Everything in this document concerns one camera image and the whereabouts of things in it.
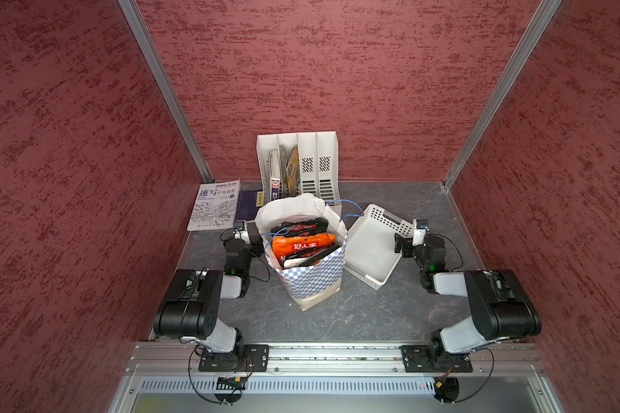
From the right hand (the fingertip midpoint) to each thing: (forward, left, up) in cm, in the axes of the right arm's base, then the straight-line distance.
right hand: (406, 235), depth 95 cm
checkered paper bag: (-22, +35, +10) cm, 42 cm away
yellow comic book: (+25, +43, +10) cm, 51 cm away
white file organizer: (+37, +41, +6) cm, 55 cm away
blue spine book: (+15, +49, +19) cm, 55 cm away
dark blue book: (+20, +65, -3) cm, 67 cm away
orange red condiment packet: (-13, +41, +19) cm, 47 cm away
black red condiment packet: (-6, +38, +16) cm, 42 cm away
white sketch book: (+20, +78, -3) cm, 81 cm away
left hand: (0, +60, +2) cm, 60 cm away
